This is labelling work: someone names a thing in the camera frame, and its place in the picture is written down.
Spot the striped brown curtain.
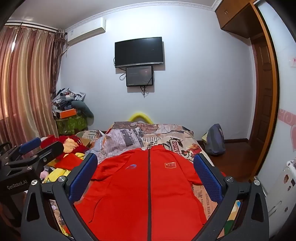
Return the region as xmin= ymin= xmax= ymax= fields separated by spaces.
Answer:
xmin=0 ymin=24 xmax=66 ymax=149

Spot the yellow foam tube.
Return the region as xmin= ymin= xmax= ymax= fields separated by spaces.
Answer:
xmin=128 ymin=112 xmax=154 ymax=123

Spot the blue grey backpack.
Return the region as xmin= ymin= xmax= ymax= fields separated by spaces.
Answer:
xmin=205 ymin=123 xmax=226 ymax=156

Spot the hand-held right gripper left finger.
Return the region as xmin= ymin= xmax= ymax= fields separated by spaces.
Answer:
xmin=21 ymin=153 xmax=99 ymax=241

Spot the wooden overhead cabinet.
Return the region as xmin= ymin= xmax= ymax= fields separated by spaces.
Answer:
xmin=215 ymin=0 xmax=262 ymax=39

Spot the wooden door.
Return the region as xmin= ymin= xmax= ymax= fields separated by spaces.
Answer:
xmin=248 ymin=35 xmax=278 ymax=176

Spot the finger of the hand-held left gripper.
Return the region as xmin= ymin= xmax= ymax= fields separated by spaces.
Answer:
xmin=4 ymin=137 xmax=42 ymax=164
xmin=30 ymin=141 xmax=65 ymax=169

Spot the printed blanket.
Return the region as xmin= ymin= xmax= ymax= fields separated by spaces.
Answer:
xmin=74 ymin=122 xmax=241 ymax=232

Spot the red zip jacket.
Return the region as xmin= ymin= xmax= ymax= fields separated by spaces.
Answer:
xmin=74 ymin=148 xmax=222 ymax=241

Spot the orange box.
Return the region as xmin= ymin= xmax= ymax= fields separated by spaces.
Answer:
xmin=60 ymin=108 xmax=77 ymax=119

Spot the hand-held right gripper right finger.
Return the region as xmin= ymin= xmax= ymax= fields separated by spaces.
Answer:
xmin=193 ymin=153 xmax=270 ymax=241

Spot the small black wall monitor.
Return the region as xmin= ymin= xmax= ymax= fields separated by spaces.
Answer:
xmin=126 ymin=66 xmax=154 ymax=87

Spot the white air conditioner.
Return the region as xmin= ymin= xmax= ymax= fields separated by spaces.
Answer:
xmin=67 ymin=17 xmax=107 ymax=45

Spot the pile of clutter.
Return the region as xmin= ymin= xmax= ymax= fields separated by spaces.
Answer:
xmin=51 ymin=88 xmax=86 ymax=116

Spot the dark grey cushion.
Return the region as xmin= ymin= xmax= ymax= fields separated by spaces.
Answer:
xmin=70 ymin=100 xmax=94 ymax=118

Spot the black wall television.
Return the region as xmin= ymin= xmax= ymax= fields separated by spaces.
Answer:
xmin=115 ymin=37 xmax=164 ymax=68

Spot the red plush toy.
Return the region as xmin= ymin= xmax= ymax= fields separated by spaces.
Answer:
xmin=40 ymin=135 xmax=89 ymax=160

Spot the white cabinet with stickers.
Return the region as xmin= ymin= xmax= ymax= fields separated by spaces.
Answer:
xmin=254 ymin=160 xmax=296 ymax=220

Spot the green patterned box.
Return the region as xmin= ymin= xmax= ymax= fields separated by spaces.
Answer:
xmin=56 ymin=116 xmax=88 ymax=136

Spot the red folded cloth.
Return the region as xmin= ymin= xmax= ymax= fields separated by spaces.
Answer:
xmin=55 ymin=153 xmax=85 ymax=171

